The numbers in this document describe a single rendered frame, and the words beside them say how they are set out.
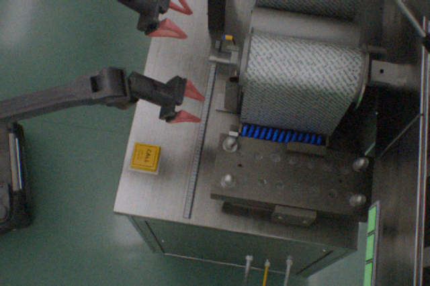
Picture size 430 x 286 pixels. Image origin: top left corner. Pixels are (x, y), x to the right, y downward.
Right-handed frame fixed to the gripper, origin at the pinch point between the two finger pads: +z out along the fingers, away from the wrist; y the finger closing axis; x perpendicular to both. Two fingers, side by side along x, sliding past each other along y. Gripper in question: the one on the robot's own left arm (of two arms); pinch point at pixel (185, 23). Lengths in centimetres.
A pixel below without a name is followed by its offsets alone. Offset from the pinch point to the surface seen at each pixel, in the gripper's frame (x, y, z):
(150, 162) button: -37.0, 18.9, 20.7
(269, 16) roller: 3.0, -11.8, 19.8
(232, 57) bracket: -3.8, -1.2, 16.4
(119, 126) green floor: -129, -22, 55
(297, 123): -2.0, 7.3, 38.7
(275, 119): -5.3, 7.4, 34.1
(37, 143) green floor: -151, -8, 28
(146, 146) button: -38.3, 14.6, 19.1
